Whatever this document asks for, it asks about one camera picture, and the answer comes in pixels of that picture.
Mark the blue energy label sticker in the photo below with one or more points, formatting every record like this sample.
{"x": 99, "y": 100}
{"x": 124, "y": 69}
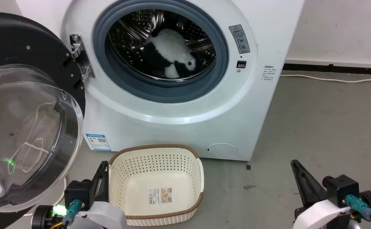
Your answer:
{"x": 98, "y": 142}

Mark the chrome door hinge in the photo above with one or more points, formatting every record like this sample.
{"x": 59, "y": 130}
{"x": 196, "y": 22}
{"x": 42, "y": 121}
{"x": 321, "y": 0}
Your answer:
{"x": 81, "y": 57}

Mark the stainless steel washer drum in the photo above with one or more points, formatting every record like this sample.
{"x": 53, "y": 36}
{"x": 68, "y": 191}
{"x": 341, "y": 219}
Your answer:
{"x": 131, "y": 35}

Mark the paper product label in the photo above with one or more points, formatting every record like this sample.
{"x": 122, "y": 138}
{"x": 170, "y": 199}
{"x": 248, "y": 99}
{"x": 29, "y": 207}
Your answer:
{"x": 160, "y": 195}

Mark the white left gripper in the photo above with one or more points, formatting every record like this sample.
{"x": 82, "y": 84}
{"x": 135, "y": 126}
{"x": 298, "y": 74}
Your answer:
{"x": 107, "y": 216}

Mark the white front-load washing machine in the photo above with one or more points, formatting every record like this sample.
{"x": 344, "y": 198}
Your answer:
{"x": 179, "y": 127}

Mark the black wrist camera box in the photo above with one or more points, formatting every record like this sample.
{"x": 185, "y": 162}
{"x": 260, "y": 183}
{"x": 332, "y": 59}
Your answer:
{"x": 341, "y": 189}
{"x": 78, "y": 192}

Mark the white text sticker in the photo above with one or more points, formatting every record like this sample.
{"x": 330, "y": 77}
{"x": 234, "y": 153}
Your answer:
{"x": 268, "y": 73}

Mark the cream laundry basket brown rim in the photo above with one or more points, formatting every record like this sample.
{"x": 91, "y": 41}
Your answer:
{"x": 153, "y": 178}

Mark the black and white panda plush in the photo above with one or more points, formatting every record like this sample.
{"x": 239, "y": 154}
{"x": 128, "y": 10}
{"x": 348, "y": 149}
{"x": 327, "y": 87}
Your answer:
{"x": 172, "y": 47}

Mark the black door latch slot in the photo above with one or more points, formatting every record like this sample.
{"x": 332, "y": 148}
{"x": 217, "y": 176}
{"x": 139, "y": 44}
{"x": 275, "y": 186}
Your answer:
{"x": 241, "y": 64}

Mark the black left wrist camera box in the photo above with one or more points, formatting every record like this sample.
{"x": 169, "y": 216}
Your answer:
{"x": 78, "y": 192}

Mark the grey warning label sticker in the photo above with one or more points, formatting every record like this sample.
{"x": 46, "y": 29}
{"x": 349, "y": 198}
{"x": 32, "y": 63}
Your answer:
{"x": 239, "y": 38}

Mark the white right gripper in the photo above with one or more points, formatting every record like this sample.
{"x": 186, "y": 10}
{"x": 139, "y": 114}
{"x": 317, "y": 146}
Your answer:
{"x": 322, "y": 216}

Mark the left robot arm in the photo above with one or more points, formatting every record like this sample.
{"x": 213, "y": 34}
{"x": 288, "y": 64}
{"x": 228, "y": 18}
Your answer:
{"x": 42, "y": 218}

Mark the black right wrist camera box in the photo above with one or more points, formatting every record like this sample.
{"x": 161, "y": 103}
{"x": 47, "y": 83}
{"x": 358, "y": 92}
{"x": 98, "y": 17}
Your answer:
{"x": 341, "y": 189}

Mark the round white filter cover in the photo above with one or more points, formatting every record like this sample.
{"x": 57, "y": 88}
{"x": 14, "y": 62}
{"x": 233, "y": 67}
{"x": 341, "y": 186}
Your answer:
{"x": 222, "y": 150}

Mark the black round glass washer door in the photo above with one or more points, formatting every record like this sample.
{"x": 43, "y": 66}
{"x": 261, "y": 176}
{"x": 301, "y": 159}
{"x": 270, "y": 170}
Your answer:
{"x": 29, "y": 127}

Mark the black baseboard strip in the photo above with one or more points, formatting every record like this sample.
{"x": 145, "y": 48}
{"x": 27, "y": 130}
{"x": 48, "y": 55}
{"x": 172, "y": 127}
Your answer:
{"x": 331, "y": 68}

